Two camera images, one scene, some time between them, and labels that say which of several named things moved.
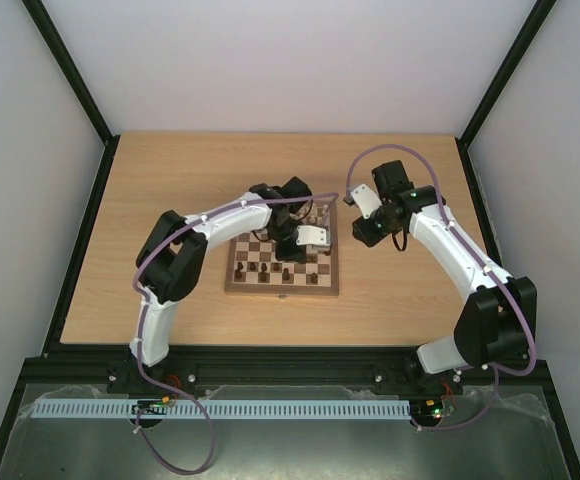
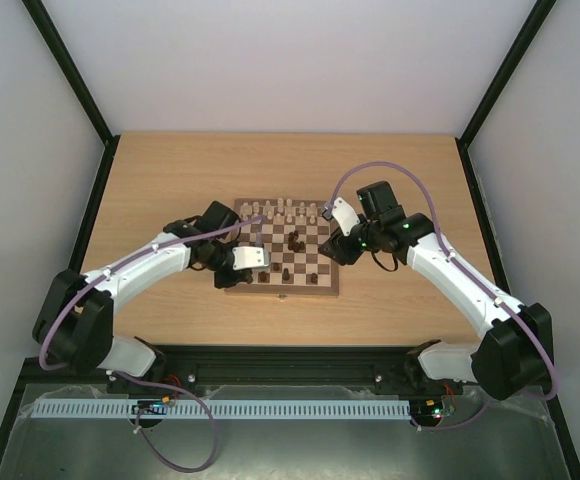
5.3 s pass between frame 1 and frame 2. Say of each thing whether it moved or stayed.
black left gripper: moved
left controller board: stayed
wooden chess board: stayed
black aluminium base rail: stayed
